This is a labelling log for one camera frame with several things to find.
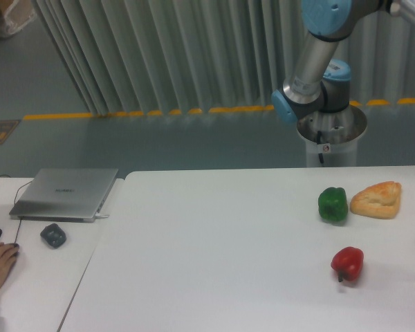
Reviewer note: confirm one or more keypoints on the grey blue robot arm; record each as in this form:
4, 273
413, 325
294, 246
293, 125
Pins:
318, 58

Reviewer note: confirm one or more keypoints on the green bell pepper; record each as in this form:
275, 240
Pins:
332, 204

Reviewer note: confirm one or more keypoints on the red bell pepper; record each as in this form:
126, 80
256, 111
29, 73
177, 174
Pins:
348, 263

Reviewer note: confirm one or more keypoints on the black computer mouse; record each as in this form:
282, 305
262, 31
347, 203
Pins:
13, 250

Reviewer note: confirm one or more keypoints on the black remote controller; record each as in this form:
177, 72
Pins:
53, 235

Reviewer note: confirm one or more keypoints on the silver closed laptop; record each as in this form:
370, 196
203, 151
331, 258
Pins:
65, 194

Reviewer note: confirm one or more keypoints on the white usb plug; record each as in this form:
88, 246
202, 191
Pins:
102, 216

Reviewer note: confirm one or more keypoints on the grey pleated curtain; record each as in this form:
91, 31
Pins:
184, 55

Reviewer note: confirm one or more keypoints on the triangular bread pastry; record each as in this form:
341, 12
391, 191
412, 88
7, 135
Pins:
379, 201

